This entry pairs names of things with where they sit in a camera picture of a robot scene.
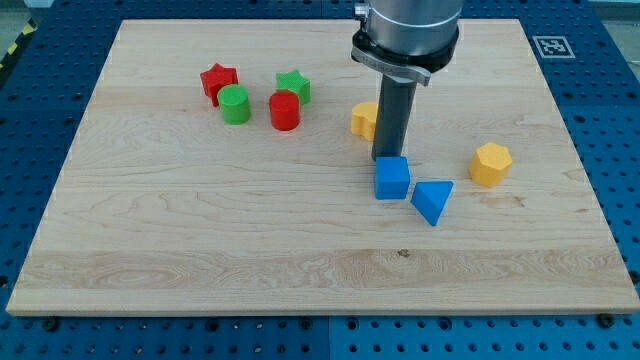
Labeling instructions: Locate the yellow hexagon block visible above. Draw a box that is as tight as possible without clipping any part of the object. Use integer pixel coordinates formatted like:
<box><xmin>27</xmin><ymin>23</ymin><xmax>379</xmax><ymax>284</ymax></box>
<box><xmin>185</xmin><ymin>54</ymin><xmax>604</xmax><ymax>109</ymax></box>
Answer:
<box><xmin>468</xmin><ymin>142</ymin><xmax>513</xmax><ymax>188</ymax></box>

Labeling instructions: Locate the red cylinder block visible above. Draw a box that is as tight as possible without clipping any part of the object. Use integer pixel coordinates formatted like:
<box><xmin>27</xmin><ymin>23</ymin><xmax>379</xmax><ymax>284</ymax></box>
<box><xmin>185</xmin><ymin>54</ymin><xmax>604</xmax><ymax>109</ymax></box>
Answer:
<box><xmin>269</xmin><ymin>90</ymin><xmax>301</xmax><ymax>131</ymax></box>

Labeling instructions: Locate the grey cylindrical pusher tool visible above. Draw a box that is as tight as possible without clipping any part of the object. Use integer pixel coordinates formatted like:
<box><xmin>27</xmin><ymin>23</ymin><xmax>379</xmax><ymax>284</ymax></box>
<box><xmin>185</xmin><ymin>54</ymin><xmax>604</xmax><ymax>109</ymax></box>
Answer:
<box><xmin>371</xmin><ymin>75</ymin><xmax>416</xmax><ymax>160</ymax></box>

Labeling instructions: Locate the wooden board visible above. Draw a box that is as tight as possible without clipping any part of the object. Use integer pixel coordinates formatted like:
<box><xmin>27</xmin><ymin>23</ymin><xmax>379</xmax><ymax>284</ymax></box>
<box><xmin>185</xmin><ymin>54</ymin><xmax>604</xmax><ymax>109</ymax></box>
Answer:
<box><xmin>7</xmin><ymin>20</ymin><xmax>639</xmax><ymax>317</ymax></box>

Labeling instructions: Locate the green star block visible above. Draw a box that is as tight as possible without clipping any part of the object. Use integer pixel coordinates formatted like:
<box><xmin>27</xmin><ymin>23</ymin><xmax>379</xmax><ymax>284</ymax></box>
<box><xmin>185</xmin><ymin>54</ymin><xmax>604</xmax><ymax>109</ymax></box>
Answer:
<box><xmin>276</xmin><ymin>69</ymin><xmax>312</xmax><ymax>105</ymax></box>

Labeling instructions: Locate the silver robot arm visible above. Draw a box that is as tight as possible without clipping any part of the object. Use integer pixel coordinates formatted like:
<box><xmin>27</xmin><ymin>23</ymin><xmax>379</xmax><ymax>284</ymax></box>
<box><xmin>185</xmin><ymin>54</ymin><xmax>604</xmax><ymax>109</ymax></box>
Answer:
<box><xmin>351</xmin><ymin>0</ymin><xmax>464</xmax><ymax>159</ymax></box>

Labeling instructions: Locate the red star block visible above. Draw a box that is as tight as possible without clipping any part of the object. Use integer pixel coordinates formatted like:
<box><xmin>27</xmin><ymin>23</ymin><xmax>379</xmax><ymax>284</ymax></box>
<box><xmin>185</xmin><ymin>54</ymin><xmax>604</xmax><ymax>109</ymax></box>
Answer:
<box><xmin>200</xmin><ymin>63</ymin><xmax>239</xmax><ymax>107</ymax></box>

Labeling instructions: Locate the white fiducial marker tag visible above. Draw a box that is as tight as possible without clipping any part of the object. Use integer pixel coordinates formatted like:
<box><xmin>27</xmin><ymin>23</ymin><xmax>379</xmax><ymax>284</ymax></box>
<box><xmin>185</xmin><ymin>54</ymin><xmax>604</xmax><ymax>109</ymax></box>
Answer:
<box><xmin>532</xmin><ymin>35</ymin><xmax>575</xmax><ymax>59</ymax></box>

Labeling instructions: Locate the blue triangle block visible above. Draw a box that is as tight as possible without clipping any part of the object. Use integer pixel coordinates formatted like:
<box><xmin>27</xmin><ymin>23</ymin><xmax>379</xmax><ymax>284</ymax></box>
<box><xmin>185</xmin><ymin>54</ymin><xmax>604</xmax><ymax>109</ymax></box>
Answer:
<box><xmin>411</xmin><ymin>181</ymin><xmax>454</xmax><ymax>226</ymax></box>

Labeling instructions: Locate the green cylinder block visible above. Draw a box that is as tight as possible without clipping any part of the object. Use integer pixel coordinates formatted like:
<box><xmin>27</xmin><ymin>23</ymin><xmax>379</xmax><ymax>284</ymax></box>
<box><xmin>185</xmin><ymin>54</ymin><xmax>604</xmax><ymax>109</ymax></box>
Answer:
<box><xmin>217</xmin><ymin>84</ymin><xmax>251</xmax><ymax>125</ymax></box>

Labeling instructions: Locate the blue cube block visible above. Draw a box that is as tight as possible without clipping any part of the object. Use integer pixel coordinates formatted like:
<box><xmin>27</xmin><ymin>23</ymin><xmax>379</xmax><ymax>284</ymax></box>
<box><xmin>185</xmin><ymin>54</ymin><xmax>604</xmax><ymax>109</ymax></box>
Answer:
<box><xmin>374</xmin><ymin>156</ymin><xmax>410</xmax><ymax>200</ymax></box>

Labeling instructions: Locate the yellow heart block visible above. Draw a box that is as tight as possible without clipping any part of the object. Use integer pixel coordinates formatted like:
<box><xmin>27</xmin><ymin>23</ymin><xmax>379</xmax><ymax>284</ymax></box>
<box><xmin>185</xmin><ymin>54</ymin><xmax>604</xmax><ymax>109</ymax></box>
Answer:
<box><xmin>350</xmin><ymin>102</ymin><xmax>378</xmax><ymax>142</ymax></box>

